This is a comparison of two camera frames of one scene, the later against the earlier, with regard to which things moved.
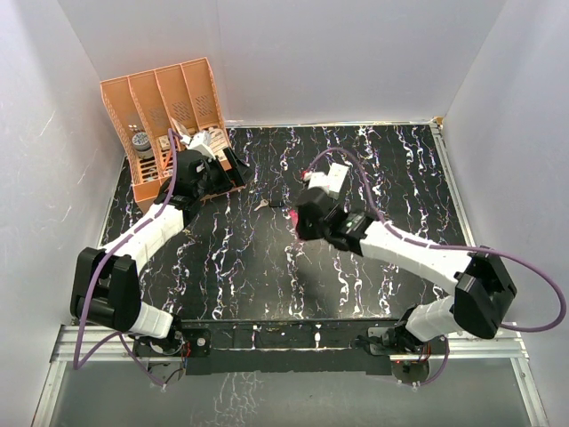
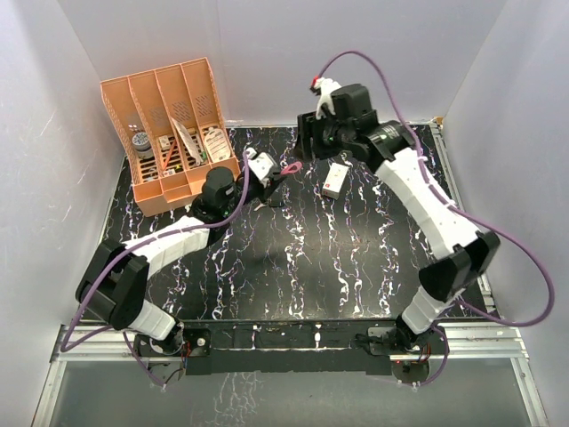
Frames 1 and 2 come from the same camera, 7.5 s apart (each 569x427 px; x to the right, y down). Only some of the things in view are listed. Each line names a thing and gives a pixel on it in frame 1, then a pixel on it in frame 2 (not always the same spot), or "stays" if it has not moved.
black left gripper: (238, 173) to (267, 190)
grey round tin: (142, 145) stays
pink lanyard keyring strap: (293, 216) to (292, 168)
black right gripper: (303, 231) to (308, 128)
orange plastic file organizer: (147, 107) stays
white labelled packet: (219, 142) stays
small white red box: (336, 175) stays
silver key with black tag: (274, 201) stays
